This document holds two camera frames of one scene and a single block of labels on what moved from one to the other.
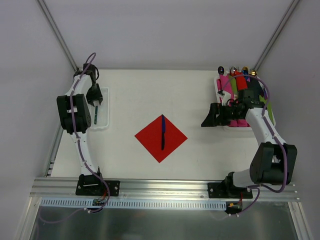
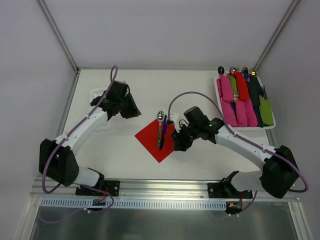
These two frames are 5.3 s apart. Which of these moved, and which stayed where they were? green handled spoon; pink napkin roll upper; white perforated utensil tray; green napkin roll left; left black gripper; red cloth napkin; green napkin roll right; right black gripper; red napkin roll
Moved: green handled spoon; right black gripper; left black gripper
Stayed: green napkin roll left; pink napkin roll upper; red cloth napkin; red napkin roll; green napkin roll right; white perforated utensil tray
